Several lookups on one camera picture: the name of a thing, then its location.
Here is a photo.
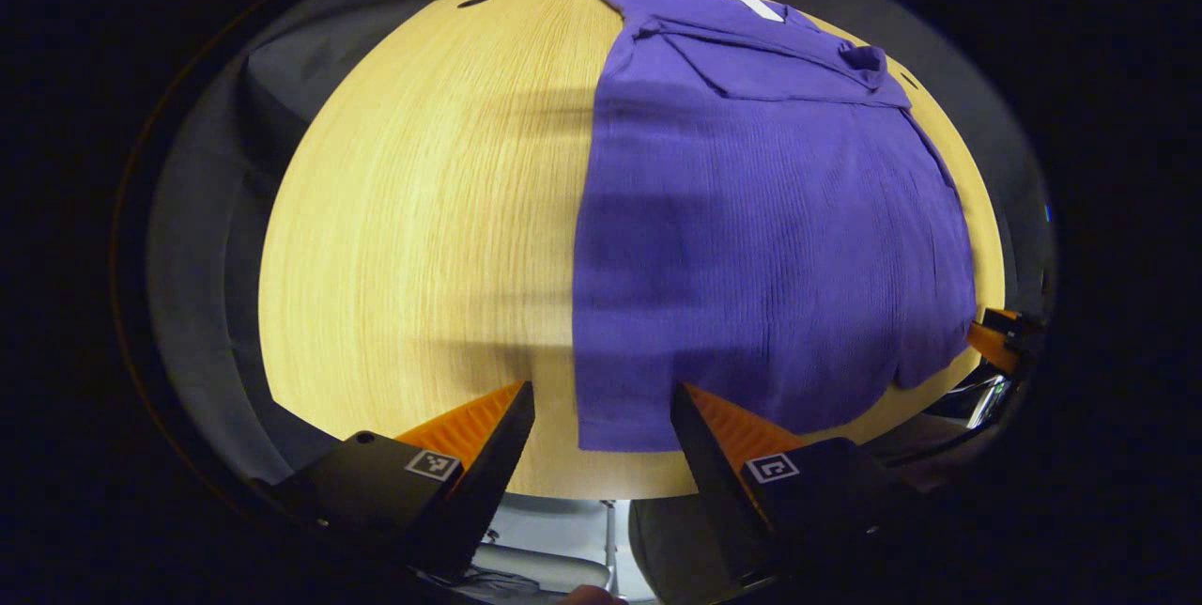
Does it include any purple ribbed garment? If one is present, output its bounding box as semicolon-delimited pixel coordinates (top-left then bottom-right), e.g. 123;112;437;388
573;0;978;453

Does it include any dark grey chair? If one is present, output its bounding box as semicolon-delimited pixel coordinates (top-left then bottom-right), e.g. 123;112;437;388
627;492;752;605

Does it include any shiny metal frame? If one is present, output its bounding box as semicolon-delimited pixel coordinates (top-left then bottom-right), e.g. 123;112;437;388
883;374;1021;470

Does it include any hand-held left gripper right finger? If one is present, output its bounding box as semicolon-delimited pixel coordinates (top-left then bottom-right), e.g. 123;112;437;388
670;382;914;589

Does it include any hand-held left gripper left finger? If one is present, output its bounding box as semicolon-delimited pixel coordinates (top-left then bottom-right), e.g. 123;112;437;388
270;380;537;584

